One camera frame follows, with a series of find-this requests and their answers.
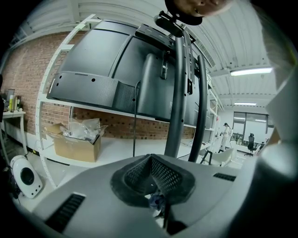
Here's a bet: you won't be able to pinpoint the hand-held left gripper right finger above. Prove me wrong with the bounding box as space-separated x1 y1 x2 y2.
150 157 184 196

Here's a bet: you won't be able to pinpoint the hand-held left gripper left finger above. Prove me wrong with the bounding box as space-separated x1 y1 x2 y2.
124 157 154 194

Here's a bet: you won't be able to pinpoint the blue cloth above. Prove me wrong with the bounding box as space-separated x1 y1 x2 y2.
148 192 169 211

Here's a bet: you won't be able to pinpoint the black TV stand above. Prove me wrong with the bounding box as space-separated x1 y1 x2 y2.
135 23 209 163

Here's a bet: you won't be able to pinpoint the white chair with black legs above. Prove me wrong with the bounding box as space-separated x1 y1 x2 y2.
199 147 235 167

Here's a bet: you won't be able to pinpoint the brown cardboard box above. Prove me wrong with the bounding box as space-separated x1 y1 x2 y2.
46 118 109 163

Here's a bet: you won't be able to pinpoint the clear plastic bags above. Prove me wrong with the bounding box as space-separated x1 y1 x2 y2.
62 118 101 143

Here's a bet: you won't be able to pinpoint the black office chair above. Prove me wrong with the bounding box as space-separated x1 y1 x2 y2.
244 133 258 157

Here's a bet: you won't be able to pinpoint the large window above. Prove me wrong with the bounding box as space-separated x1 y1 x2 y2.
232 111 275 146

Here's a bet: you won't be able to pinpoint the white round heater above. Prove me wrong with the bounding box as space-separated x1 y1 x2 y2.
10 155 44 199

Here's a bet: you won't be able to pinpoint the white metal shelf rack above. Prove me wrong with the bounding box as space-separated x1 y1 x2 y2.
34 13 225 189

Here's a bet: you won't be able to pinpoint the black television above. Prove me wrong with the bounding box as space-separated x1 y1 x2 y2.
46 20 210 127

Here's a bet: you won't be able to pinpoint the ceiling air vent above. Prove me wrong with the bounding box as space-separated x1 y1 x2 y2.
183 25 217 68

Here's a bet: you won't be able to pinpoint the white side table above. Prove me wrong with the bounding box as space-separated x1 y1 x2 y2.
0 110 28 157

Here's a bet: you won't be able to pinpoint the bottles group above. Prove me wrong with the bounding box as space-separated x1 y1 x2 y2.
6 89 23 112

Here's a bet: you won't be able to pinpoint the black webcam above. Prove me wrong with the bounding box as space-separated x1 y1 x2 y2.
154 10 185 38

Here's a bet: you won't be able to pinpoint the person's white garment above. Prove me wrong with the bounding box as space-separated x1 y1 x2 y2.
251 4 298 163

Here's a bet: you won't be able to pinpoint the person's face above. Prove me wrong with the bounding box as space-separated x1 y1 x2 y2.
164 0 234 17

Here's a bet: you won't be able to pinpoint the black hanging cable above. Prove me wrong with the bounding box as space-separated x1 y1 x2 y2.
132 80 142 158

